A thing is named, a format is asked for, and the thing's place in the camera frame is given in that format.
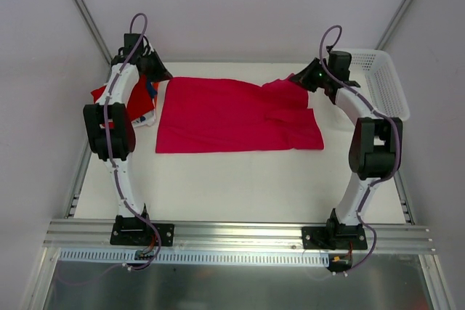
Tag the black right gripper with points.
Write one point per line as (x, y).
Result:
(309, 75)

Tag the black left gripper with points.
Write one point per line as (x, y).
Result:
(155, 67)

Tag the crimson pink t-shirt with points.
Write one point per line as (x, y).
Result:
(206, 115)

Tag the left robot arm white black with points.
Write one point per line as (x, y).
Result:
(115, 147)

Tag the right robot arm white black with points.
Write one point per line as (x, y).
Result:
(374, 152)

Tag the folded red t-shirt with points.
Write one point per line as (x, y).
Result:
(113, 102)

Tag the folded white t-shirt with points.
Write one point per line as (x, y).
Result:
(140, 118)

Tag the white perforated plastic basket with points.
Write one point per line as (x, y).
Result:
(374, 70)

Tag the left aluminium frame post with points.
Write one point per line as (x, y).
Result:
(93, 29)

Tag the aluminium frame post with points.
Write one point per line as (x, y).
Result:
(93, 29)
(394, 24)

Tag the right aluminium frame post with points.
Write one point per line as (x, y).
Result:
(394, 24)

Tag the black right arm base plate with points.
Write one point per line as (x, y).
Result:
(334, 238)

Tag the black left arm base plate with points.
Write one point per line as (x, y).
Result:
(163, 233)

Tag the aluminium mounting rail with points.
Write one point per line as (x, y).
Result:
(248, 237)

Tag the white slotted cable duct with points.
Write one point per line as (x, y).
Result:
(227, 258)

